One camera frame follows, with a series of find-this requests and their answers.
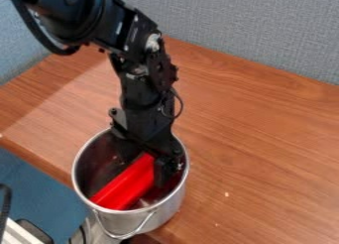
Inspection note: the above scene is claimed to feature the white and black device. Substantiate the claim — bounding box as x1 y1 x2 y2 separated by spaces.
0 219 54 244

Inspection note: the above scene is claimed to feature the red rectangular block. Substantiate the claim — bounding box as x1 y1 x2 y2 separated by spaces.
89 153 154 210

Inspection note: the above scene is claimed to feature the black cable loop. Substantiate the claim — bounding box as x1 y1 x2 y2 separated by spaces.
0 183 13 244

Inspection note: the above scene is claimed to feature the metal pot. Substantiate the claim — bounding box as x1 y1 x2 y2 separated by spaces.
71 129 189 240

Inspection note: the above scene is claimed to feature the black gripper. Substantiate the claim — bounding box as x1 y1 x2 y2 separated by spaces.
106 78 186 189

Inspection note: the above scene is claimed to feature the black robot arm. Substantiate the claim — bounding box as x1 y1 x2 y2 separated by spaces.
9 0 182 187

